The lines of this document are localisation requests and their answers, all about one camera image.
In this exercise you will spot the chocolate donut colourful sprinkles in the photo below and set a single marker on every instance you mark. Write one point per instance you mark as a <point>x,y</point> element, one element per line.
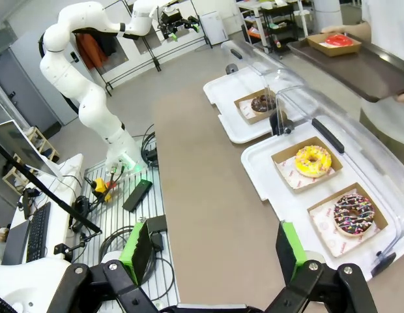
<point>342,221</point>

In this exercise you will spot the person in white shirt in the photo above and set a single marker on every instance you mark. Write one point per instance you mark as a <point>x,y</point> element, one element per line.
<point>391,19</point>

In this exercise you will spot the yellow glazed sprinkled donut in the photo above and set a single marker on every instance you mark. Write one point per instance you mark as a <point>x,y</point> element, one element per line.
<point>303,163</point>

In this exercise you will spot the hanging orange cloth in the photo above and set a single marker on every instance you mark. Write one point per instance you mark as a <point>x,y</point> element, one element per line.
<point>91,52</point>

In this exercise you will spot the aluminium base plate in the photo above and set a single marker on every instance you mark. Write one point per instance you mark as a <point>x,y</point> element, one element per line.
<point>124,221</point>

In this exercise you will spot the black tripod pole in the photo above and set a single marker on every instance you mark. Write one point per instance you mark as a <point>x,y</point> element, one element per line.
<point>52,195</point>

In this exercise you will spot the flat computer monitor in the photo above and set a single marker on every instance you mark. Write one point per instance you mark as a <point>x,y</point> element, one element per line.
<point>23,146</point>

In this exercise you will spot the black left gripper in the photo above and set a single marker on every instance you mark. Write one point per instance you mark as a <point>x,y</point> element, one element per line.
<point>171,20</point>

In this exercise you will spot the grey laptop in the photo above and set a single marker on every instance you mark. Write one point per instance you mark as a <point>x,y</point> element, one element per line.
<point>16,243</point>

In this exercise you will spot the white air purifier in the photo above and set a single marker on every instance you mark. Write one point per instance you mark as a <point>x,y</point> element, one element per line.
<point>215,27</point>

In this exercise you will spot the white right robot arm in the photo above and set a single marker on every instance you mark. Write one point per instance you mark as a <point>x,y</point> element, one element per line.
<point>26,280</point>

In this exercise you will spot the yellow emergency stop button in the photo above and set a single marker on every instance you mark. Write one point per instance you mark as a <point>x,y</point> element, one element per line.
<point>99,186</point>

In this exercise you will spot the clear plastic tray lid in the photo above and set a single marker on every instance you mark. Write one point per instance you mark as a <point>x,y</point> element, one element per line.
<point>254,62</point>
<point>368,146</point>

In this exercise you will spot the person's right hand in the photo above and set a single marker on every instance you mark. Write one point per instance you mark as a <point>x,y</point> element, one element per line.
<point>334,30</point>

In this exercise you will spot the white printed paper liner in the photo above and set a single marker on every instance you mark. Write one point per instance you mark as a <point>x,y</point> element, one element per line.
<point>245,107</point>
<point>326,228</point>
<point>291,177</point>

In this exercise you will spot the black computer keyboard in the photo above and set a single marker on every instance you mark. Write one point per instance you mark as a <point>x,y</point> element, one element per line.
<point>39,231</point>

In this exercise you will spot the dark brown serving tray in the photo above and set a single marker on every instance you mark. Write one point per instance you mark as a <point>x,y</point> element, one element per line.
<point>368,71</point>

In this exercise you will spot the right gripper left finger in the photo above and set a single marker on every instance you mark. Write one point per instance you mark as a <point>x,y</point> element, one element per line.
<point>143,251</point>

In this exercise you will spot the person's right forearm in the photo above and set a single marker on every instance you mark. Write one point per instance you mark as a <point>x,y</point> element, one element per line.
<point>358,30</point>

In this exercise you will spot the white plastic display tray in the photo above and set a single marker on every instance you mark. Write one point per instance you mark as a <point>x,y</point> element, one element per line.
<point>264,182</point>
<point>228,107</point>

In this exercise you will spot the kraft paper donut box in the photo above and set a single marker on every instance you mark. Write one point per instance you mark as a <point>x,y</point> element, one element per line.
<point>283,155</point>
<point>381,221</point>
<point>319,44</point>
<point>254,119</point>

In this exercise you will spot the white cylindrical column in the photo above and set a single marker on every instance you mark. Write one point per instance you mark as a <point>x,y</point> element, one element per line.
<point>326,5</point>

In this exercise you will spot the chocolate donut with nuts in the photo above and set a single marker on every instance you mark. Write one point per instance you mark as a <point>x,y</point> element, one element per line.
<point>259,104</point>

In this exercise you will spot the black utility cart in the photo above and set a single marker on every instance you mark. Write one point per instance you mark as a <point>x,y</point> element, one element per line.
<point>286,42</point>

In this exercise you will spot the flat black box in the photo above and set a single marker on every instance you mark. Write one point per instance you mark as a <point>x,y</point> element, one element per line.
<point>137,195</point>

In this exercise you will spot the white desk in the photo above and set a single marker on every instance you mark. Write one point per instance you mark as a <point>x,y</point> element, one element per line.
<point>63,208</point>

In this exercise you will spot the red glazed donut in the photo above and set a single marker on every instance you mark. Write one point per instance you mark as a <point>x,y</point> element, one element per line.
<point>334,39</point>

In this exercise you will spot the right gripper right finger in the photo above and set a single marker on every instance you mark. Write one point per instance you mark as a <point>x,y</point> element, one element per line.
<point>286,251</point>

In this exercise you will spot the black power adapter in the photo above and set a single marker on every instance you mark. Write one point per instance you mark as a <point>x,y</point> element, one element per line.
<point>156,224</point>

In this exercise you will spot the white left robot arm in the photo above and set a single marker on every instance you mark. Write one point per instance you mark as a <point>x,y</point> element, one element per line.
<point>91,104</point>

